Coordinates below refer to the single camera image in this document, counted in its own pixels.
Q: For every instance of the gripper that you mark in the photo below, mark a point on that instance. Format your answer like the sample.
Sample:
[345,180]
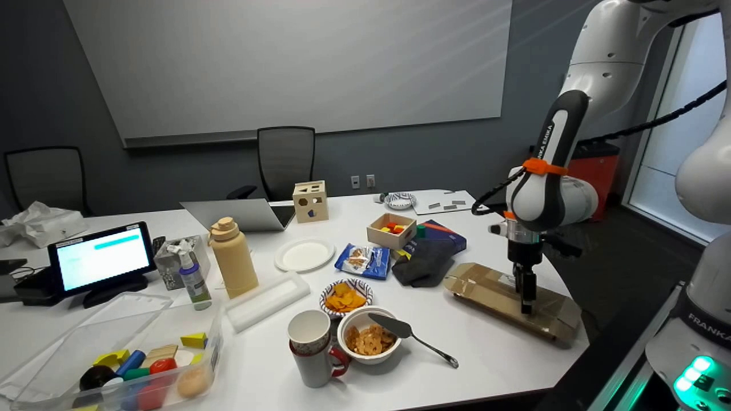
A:
[525,254]

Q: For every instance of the brown cardboard box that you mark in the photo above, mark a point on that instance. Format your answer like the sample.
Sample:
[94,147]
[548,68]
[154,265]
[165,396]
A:
[491,288]

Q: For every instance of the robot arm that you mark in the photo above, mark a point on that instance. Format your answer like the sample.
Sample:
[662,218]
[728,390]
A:
[605,63]

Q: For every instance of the small open wooden box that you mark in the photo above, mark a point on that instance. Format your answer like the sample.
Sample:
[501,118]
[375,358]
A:
[380,235]

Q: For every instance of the grey patterned tissue box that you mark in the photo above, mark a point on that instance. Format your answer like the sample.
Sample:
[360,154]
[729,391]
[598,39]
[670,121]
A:
[165,265]

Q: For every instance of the dark blue book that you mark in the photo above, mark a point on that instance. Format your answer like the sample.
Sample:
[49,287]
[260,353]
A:
[442,235]

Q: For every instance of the white sheet of paper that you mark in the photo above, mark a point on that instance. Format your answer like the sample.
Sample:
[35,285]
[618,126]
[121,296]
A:
[442,201]

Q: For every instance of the dark grey cloth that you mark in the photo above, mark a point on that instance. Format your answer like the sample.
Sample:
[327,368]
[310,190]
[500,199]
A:
[422,265]

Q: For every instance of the green block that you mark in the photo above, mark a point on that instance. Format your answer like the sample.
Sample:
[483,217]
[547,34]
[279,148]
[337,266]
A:
[136,374]
[421,231]

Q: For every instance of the heap of coloured blocks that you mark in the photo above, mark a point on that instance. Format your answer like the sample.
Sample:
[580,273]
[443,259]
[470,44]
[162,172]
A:
[393,229]

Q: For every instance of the small patterned paper plate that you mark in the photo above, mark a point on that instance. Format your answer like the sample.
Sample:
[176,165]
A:
[400,200]

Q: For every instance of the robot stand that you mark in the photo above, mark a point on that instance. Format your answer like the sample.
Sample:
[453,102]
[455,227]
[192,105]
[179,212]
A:
[619,365]

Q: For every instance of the metal cake server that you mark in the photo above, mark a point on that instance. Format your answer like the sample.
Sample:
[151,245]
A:
[391,325]

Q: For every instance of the blue snack packet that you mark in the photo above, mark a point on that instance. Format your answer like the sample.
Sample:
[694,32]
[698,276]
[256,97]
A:
[362,261]

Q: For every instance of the heap of brown snacks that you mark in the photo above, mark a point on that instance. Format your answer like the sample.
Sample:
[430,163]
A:
[368,341]

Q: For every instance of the window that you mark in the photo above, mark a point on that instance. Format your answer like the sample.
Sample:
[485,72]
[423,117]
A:
[679,154]

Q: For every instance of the heap of orange chips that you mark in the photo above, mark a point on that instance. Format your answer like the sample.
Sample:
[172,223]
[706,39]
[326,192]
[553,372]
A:
[345,298]

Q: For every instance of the white bowl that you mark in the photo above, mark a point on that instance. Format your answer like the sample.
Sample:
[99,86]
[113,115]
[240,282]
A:
[365,355]

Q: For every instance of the patterned paper bowl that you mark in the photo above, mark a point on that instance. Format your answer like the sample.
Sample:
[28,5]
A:
[331,311]

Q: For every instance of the wooden shape sorter cube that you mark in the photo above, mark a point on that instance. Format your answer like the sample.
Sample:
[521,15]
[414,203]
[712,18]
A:
[311,202]

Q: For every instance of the white paper plate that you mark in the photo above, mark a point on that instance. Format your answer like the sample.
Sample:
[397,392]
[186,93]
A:
[304,255]

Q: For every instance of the white paper cup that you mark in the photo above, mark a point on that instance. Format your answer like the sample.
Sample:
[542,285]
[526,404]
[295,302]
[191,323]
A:
[308,331]

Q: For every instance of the black office chair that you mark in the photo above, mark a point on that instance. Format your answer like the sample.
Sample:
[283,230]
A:
[285,160]
[45,180]

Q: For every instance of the white foam tray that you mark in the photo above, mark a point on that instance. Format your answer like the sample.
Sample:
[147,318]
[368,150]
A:
[265,299]

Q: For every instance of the beige water bottle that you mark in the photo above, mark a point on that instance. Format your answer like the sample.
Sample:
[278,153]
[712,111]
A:
[234,262]

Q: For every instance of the grey laptop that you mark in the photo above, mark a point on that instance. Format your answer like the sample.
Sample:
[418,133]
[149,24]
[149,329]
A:
[234,214]

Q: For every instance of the whiteboard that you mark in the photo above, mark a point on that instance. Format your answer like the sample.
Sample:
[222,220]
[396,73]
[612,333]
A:
[285,63]

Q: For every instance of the small spray bottle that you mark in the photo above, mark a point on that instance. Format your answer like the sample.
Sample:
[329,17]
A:
[195,282]

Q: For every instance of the yellow wooden block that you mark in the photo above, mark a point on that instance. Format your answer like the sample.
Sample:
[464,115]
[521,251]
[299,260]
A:
[194,341]

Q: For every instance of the orange ball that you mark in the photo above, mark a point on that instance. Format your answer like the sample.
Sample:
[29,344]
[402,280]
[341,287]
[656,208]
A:
[193,382]

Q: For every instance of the black remote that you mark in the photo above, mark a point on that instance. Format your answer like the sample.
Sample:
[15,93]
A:
[158,244]

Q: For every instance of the red ball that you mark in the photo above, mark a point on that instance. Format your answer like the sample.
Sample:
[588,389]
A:
[163,365]

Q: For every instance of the plain wooden block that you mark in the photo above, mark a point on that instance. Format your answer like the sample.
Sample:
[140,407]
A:
[160,354]

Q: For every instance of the red block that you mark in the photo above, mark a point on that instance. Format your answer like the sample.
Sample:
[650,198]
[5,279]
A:
[151,397]

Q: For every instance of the clear plastic lid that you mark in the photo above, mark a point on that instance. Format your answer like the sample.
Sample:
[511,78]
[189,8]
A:
[123,308]

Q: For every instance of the blue cylinder block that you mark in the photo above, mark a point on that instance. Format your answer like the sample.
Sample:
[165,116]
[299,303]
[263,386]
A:
[131,362]

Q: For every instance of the tablet on black stand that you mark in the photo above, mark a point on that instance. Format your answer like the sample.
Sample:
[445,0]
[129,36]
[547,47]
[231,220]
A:
[100,260]

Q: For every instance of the yellow arch block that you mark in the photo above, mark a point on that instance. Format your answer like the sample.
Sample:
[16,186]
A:
[111,358]

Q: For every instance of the black ball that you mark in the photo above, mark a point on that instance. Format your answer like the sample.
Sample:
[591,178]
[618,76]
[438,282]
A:
[97,377]

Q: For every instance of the clear plastic bin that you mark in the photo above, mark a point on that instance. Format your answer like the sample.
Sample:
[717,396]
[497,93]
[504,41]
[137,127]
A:
[63,348]

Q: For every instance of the crumpled white plastic bag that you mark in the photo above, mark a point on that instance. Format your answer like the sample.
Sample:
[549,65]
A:
[43,222]

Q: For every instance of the black device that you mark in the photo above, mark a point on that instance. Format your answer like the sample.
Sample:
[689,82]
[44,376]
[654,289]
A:
[31,288]

